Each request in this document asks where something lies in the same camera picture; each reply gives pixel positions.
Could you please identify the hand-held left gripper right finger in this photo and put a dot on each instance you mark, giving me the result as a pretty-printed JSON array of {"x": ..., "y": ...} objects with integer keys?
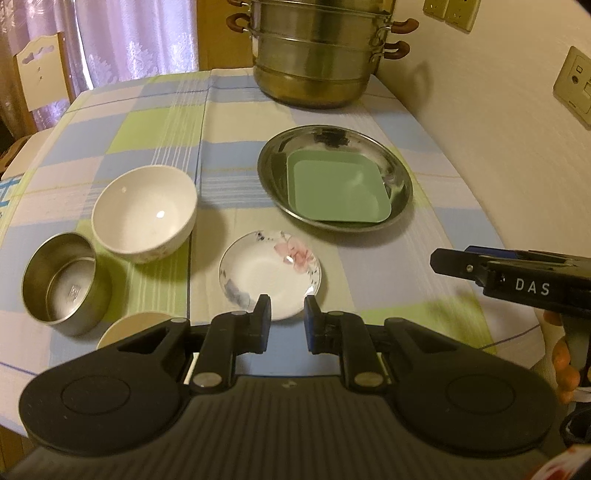
[{"x": 309, "y": 327}]

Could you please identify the dark round object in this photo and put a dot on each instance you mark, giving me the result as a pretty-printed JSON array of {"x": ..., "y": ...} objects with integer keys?
[{"x": 577, "y": 427}]

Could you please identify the floral white saucer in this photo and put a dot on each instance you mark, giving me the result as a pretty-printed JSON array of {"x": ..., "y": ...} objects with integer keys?
[{"x": 263, "y": 272}]

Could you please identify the beige wall switch socket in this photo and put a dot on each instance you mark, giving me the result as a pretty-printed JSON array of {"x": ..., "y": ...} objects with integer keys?
[{"x": 575, "y": 83}]

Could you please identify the stainless steel steamer pot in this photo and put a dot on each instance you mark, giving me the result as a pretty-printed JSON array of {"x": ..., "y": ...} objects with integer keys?
[{"x": 314, "y": 55}]

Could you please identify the white ceramic bowl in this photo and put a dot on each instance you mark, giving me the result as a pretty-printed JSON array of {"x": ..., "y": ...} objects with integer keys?
[{"x": 143, "y": 207}]

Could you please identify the small beige dish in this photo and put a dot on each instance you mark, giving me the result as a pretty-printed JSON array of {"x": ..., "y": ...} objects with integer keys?
[{"x": 134, "y": 325}]

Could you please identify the blue patterned cloth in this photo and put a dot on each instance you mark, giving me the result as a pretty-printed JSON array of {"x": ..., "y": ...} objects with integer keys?
[{"x": 7, "y": 194}]

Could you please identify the checked pastel tablecloth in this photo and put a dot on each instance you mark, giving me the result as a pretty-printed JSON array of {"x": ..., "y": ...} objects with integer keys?
[{"x": 240, "y": 138}]

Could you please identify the white wooden chair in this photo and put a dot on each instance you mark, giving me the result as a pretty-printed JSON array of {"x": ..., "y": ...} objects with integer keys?
[{"x": 44, "y": 74}]

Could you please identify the lilac patterned curtain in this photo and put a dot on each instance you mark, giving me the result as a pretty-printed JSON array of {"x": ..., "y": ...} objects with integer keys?
[{"x": 134, "y": 41}]

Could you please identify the red and white object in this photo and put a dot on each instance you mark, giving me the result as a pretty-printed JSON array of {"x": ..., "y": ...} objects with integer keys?
[{"x": 570, "y": 466}]

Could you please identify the round stainless steel plate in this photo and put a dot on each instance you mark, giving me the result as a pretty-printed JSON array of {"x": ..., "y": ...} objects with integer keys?
[{"x": 277, "y": 157}]

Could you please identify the green square plate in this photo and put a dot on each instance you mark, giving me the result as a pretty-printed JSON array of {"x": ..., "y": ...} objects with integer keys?
[{"x": 332, "y": 189}]

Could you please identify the person's right hand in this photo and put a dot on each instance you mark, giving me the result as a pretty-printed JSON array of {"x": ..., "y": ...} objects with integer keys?
[{"x": 564, "y": 364}]

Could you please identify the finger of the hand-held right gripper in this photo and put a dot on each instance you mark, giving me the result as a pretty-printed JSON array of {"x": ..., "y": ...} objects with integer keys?
[
  {"x": 485, "y": 251},
  {"x": 455, "y": 264}
]

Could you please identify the wooden wall panel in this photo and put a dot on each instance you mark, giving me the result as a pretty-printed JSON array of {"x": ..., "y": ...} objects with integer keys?
[{"x": 224, "y": 50}]

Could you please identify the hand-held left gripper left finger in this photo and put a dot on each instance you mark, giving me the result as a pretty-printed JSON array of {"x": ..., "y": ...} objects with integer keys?
[{"x": 264, "y": 323}]

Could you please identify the stainless steel bowl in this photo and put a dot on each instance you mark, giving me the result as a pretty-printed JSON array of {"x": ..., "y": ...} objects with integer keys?
[{"x": 60, "y": 286}]

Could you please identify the beige wall outlet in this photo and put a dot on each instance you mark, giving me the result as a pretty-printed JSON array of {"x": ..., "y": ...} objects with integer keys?
[
  {"x": 461, "y": 11},
  {"x": 435, "y": 7}
]

